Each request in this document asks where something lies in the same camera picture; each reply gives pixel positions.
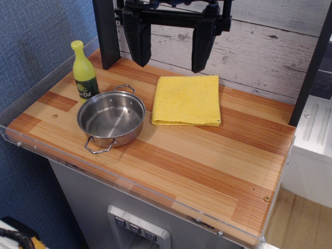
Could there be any yellow cloth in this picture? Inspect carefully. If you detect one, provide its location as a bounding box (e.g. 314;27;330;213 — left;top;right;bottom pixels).
151;75;221;127

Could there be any grey toy fridge cabinet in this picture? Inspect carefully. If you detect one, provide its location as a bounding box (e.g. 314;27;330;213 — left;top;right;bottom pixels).
48;158;250;249

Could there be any black right frame post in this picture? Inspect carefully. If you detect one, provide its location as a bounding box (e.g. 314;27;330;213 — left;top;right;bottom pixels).
288;3;331;127

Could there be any yellow olive oil bottle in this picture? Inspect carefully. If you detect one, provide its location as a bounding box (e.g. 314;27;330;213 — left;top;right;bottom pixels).
71;40;100;102

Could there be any white toy sink unit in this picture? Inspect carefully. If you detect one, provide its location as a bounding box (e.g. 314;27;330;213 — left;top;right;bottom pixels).
281;95;331;208

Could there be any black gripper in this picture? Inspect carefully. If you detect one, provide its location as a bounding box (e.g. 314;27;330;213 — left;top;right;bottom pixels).
114;1;232;73

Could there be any clear acrylic table guard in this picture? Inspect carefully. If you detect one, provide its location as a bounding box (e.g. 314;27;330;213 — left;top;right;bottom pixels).
7;49;295;248

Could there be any black frame post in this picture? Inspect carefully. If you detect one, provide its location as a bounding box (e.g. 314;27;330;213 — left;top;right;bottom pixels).
92;0;121;70
288;3;331;127

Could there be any stainless steel pot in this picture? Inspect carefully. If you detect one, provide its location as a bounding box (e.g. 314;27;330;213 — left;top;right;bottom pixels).
77;85;146;154

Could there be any black left frame post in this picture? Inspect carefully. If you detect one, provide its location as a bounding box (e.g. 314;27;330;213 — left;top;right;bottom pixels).
92;0;121;70

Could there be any black and yellow object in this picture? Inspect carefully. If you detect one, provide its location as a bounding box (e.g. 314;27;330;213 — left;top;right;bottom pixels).
1;217;47;248

